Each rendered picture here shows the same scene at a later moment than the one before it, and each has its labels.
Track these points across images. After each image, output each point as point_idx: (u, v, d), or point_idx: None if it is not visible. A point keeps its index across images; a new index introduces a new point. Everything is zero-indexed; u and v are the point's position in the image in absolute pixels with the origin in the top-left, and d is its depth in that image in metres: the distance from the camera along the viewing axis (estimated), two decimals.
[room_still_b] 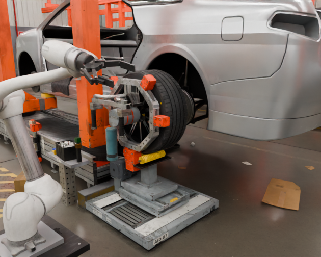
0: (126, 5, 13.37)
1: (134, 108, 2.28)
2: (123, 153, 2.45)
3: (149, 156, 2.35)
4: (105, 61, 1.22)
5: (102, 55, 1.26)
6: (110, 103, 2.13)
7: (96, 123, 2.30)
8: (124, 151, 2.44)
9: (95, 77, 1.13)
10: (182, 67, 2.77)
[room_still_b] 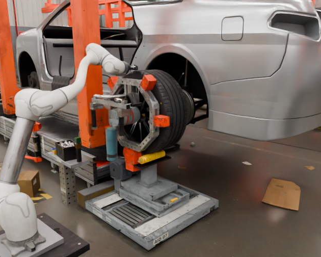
0: (126, 5, 13.37)
1: (134, 108, 2.28)
2: (123, 153, 2.45)
3: (149, 156, 2.35)
4: (130, 69, 2.24)
5: (135, 68, 2.20)
6: (110, 103, 2.13)
7: (96, 123, 2.30)
8: (124, 151, 2.44)
9: (131, 69, 2.31)
10: (182, 67, 2.77)
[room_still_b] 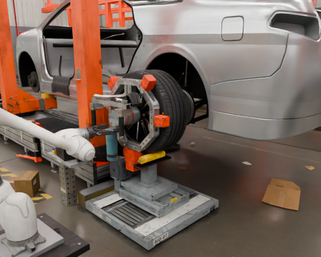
0: (126, 5, 13.37)
1: (134, 108, 2.28)
2: (123, 153, 2.45)
3: (149, 156, 2.35)
4: None
5: (99, 135, 1.86)
6: (110, 103, 2.13)
7: (96, 123, 2.30)
8: (124, 151, 2.44)
9: (98, 129, 2.03)
10: (182, 67, 2.77)
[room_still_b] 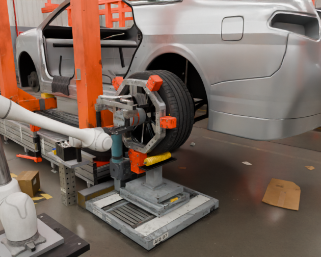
0: (126, 5, 13.37)
1: (139, 109, 2.24)
2: (128, 155, 2.41)
3: (154, 158, 2.31)
4: None
5: (116, 135, 1.89)
6: (116, 104, 2.09)
7: (101, 124, 2.26)
8: (129, 153, 2.40)
9: None
10: (182, 67, 2.77)
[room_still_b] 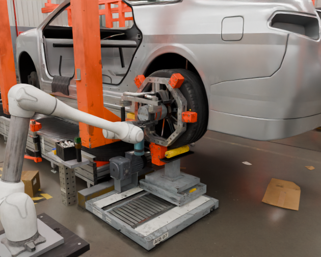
0: (126, 5, 13.37)
1: (161, 105, 2.41)
2: (149, 148, 2.57)
3: (175, 151, 2.47)
4: None
5: (144, 128, 2.05)
6: (141, 100, 2.25)
7: (125, 119, 2.42)
8: (150, 146, 2.56)
9: None
10: (182, 67, 2.77)
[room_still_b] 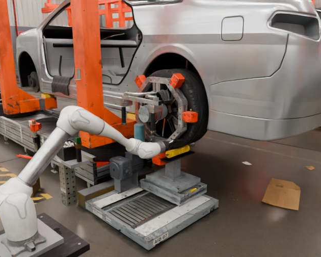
0: (126, 5, 13.37)
1: (162, 105, 2.41)
2: None
3: (175, 151, 2.48)
4: (172, 144, 2.30)
5: (174, 141, 2.25)
6: (141, 100, 2.26)
7: (126, 119, 2.43)
8: None
9: (176, 144, 2.36)
10: (182, 67, 2.77)
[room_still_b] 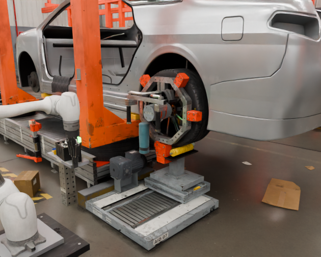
0: (126, 5, 13.37)
1: None
2: (154, 147, 2.61)
3: (179, 150, 2.51)
4: (72, 147, 1.75)
5: (77, 145, 1.71)
6: (146, 99, 2.29)
7: (130, 118, 2.46)
8: (155, 145, 2.60)
9: (71, 156, 1.78)
10: (182, 67, 2.77)
